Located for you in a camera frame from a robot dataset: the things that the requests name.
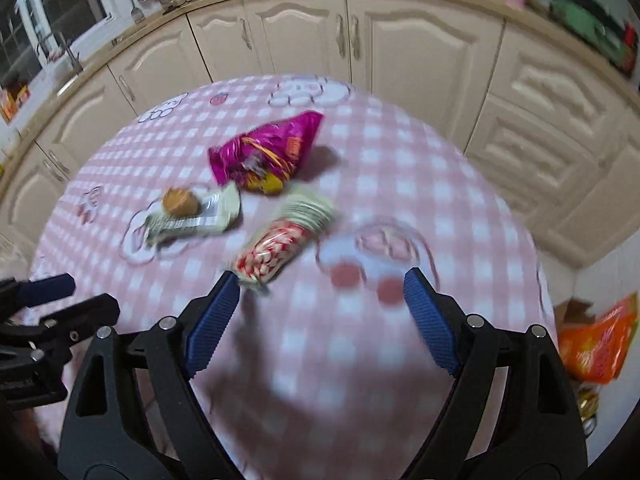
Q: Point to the brown round cookie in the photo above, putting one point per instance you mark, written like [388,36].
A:
[180,201]

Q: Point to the orange white plastic bag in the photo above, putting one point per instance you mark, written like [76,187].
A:
[597,345]

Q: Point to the gold foil packaging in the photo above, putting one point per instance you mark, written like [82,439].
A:
[587,407]

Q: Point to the pink checkered tablecloth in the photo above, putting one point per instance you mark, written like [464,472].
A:
[325,200]

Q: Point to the green countertop appliance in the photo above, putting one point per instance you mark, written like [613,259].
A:
[590,25]

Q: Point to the chrome faucet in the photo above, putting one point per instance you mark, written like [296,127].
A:
[67,52]

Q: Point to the white packet with brown cake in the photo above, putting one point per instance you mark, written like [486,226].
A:
[200,222]

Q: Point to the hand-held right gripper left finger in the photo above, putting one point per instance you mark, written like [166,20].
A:
[210,325]

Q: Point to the kitchen window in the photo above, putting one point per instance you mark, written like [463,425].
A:
[45,25]

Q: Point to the orange box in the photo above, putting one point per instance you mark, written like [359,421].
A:
[12,100]

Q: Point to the magenta snack packet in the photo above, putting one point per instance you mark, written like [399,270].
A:
[270,152]

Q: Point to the red white patterned packet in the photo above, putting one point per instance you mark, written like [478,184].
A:
[280,245]

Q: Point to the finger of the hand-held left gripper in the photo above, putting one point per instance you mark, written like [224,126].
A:
[85,312]
[47,287]

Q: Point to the cream kitchen base cabinets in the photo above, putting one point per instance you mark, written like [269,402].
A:
[400,45]

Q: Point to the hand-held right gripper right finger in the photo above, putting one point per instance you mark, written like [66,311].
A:
[430,320]

